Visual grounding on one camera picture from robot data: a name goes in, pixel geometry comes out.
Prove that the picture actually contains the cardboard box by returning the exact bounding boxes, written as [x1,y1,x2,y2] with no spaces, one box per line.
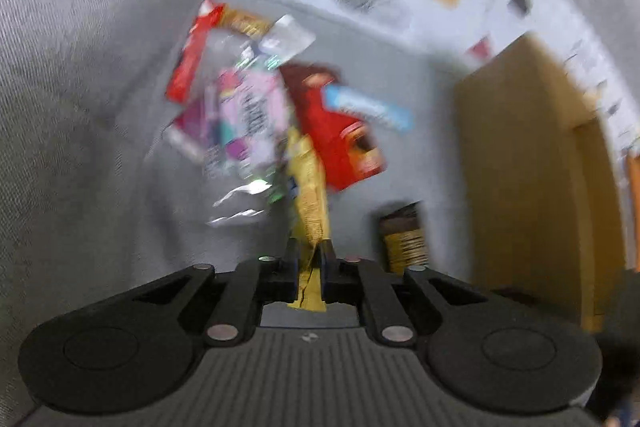
[452,32,640,334]

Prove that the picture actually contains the orange candy bar, red ends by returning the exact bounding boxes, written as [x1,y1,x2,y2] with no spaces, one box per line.
[220,4,274,40]

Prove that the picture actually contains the long red stick packet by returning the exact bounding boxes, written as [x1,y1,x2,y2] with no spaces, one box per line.
[165,0,227,104]

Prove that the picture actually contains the pink snack packet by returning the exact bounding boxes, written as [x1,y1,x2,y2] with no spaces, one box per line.
[164,99,217,164]

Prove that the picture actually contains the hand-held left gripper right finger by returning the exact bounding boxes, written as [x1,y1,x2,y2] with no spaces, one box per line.
[320,239,489,349]

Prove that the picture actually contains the yellow snack packet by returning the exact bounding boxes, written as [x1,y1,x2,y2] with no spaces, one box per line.
[284,127,334,311]

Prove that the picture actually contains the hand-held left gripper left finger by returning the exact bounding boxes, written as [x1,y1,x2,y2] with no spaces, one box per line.
[131,239,301,349]

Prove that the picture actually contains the brown and gold snack packet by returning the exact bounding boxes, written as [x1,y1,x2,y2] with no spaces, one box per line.
[377,202,429,276]

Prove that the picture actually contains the purple and silver stick packet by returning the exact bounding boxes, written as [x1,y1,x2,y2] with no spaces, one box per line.
[202,14,317,170]

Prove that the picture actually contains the red and brown snack packet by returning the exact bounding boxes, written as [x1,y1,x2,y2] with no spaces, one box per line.
[279,63,389,194]

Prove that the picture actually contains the light blue snack packet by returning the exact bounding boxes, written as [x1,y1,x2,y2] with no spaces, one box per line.
[320,84,416,134]

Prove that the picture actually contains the clear silver plastic wrapper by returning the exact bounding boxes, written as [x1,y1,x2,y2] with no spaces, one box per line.
[206,177,282,229]

